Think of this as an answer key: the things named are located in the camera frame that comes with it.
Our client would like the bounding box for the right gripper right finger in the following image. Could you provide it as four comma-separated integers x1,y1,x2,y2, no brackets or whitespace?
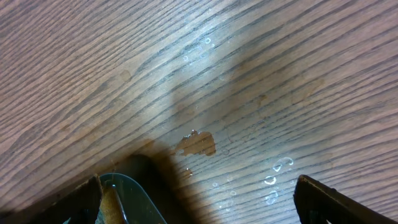
294,175,397,224

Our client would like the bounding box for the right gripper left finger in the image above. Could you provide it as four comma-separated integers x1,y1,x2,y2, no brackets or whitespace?
23,175,103,224

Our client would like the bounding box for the black rectangular wash tray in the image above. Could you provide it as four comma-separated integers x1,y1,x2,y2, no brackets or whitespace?
99,173,165,224

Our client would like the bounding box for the green yellow scrubbing sponge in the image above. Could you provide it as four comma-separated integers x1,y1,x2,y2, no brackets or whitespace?
95,185,127,224

